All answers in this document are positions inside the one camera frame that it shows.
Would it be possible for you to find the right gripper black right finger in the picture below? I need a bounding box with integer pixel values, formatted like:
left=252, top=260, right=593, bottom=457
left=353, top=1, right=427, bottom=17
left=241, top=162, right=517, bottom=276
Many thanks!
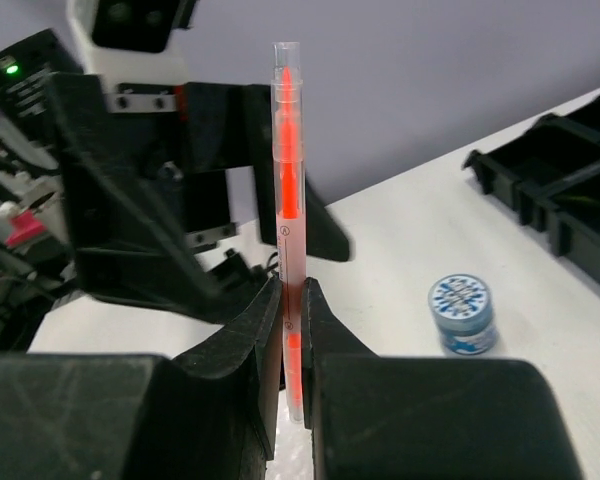
left=301, top=278, right=584, bottom=479

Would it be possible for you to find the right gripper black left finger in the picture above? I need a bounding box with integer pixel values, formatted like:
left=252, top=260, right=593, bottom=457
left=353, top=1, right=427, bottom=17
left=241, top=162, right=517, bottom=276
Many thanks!
left=0, top=279, right=282, bottom=479

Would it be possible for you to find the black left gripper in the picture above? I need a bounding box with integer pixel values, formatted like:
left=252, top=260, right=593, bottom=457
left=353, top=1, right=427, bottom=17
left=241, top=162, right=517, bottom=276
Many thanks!
left=44, top=72, right=356, bottom=326

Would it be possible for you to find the thin orange highlighter pen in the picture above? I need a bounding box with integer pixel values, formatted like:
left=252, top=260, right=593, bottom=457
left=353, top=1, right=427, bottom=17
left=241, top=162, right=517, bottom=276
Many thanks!
left=271, top=42, right=306, bottom=423

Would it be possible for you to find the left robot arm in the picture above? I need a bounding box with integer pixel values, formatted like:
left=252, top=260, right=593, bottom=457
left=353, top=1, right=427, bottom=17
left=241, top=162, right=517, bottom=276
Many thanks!
left=0, top=29, right=275, bottom=324

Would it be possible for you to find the blue paint jar left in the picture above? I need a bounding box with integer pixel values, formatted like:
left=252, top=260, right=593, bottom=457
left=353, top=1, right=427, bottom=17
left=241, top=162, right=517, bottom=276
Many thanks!
left=427, top=274, right=499, bottom=356

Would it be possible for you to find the black four-compartment organizer tray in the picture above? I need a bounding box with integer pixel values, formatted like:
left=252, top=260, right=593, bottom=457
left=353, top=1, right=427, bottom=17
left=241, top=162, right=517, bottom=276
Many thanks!
left=464, top=95, right=600, bottom=285

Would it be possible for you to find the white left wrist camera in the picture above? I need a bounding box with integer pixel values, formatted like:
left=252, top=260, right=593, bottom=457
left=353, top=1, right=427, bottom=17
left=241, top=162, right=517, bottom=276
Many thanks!
left=66, top=0, right=197, bottom=114

